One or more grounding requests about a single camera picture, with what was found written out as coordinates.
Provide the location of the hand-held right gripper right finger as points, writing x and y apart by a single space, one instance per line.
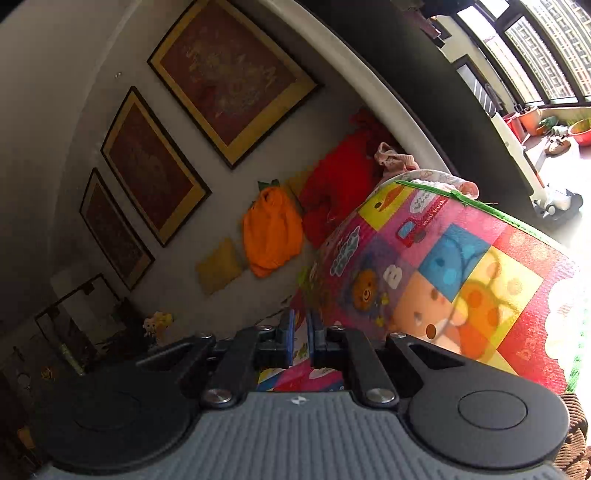
316 340

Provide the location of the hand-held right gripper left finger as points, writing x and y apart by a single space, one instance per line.
287 339

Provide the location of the yellow cushion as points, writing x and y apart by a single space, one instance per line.
219 267

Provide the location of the orange garment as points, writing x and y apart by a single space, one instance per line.
272 230

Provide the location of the yellow plush toy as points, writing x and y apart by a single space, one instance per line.
158 325

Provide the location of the red plush toy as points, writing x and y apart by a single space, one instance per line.
337 184

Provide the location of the colourful cartoon play mat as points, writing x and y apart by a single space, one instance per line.
461 277

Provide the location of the pink garment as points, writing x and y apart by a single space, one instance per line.
395 159

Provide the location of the white patterned cloth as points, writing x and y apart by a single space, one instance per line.
438 180

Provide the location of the small framed red picture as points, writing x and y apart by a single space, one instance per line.
113 230

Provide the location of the medium framed red picture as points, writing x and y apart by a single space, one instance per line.
152 166

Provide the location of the large framed red picture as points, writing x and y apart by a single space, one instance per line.
231 78

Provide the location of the white floor appliance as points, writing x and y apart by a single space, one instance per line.
551 196

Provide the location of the red bucket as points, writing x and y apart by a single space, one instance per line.
524 121

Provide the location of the red basin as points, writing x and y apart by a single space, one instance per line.
581 131

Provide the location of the dark window frame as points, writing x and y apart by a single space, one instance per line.
545 46

